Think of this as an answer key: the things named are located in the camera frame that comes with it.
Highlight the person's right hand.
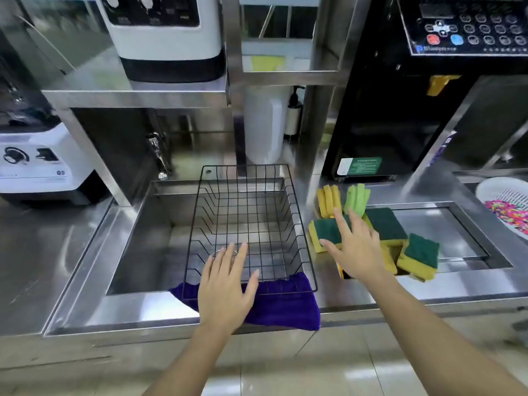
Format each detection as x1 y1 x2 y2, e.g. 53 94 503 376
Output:
320 208 391 285

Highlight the person's left hand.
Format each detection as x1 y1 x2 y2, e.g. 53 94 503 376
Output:
197 242 260 332

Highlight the person's right forearm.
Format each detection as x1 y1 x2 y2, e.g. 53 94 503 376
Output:
357 272 528 396

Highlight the person's left forearm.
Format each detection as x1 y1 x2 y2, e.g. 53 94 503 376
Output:
142 321 241 396

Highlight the purple cloth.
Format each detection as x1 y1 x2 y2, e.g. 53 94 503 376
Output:
169 272 321 331

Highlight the pile of yellow green sponges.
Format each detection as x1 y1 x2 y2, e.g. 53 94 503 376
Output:
309 183 441 282

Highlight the stainless steel sink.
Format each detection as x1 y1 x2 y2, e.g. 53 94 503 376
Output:
105 177 315 297

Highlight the recessed steel well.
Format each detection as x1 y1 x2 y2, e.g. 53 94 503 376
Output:
342 202 515 282

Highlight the chrome faucet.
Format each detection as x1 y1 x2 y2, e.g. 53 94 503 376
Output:
146 132 172 180

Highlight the black pump bottle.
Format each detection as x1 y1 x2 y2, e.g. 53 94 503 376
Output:
284 87 305 141

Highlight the white plastic jug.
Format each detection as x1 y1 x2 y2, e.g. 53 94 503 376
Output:
243 87 290 165

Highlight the black machine with button panel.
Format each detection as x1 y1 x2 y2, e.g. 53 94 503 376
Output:
322 0 528 183

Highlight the white plastic colander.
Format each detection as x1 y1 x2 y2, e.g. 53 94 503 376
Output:
475 177 528 242

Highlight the heap of colourful small items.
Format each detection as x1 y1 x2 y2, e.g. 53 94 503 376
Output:
485 199 528 236

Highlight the stainless steel shelf unit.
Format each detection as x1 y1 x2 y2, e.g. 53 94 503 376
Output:
41 0 365 207

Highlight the white blender base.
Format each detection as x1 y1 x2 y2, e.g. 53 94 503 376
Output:
0 121 109 207

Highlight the yellow tap lever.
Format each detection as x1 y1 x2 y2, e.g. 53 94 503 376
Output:
427 75 461 97

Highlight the yellow cloth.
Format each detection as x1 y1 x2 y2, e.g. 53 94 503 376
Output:
251 55 286 73

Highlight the white and black blender machine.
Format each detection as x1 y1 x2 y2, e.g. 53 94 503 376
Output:
95 0 227 84

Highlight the dark blender jar cover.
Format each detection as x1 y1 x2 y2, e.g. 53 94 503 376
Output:
0 31 62 131

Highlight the black wire basket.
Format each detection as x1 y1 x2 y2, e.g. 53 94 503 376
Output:
183 164 318 301

